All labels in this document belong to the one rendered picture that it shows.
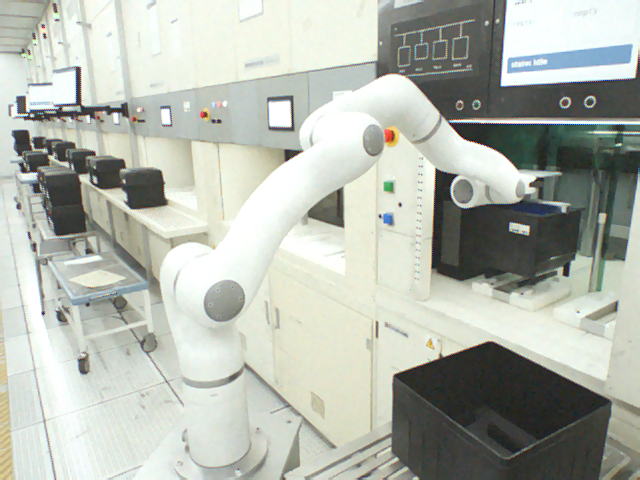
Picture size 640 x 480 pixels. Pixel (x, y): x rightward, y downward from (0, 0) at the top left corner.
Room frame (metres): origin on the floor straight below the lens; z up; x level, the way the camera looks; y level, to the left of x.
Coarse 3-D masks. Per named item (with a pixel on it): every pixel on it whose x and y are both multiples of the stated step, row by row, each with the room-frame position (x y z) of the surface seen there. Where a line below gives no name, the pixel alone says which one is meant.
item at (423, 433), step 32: (480, 352) 0.92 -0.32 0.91; (512, 352) 0.88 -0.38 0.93; (416, 384) 0.83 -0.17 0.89; (448, 384) 0.88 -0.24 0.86; (480, 384) 0.92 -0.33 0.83; (512, 384) 0.88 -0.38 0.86; (544, 384) 0.81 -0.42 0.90; (576, 384) 0.76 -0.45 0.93; (416, 416) 0.73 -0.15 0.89; (448, 416) 0.88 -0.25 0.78; (480, 416) 0.90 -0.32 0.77; (512, 416) 0.87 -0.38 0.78; (544, 416) 0.81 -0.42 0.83; (576, 416) 0.75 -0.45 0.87; (608, 416) 0.69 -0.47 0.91; (416, 448) 0.73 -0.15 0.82; (448, 448) 0.66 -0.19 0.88; (480, 448) 0.61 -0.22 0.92; (512, 448) 0.78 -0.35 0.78; (544, 448) 0.61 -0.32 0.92; (576, 448) 0.65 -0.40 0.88
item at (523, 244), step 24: (480, 216) 1.37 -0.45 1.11; (504, 216) 1.30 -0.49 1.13; (528, 216) 1.24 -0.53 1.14; (552, 216) 1.22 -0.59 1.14; (576, 216) 1.31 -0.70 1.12; (480, 240) 1.36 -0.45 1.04; (504, 240) 1.29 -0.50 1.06; (528, 240) 1.23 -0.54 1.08; (552, 240) 1.25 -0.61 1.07; (576, 240) 1.32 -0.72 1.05; (480, 264) 1.36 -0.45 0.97; (504, 264) 1.29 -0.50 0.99; (528, 264) 1.23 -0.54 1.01; (552, 264) 1.25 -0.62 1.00
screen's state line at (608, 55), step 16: (592, 48) 0.96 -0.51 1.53; (608, 48) 0.93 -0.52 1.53; (624, 48) 0.91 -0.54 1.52; (512, 64) 1.10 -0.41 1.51; (528, 64) 1.07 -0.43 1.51; (544, 64) 1.04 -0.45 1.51; (560, 64) 1.01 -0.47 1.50; (576, 64) 0.98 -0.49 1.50; (592, 64) 0.96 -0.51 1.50; (608, 64) 0.93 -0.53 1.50
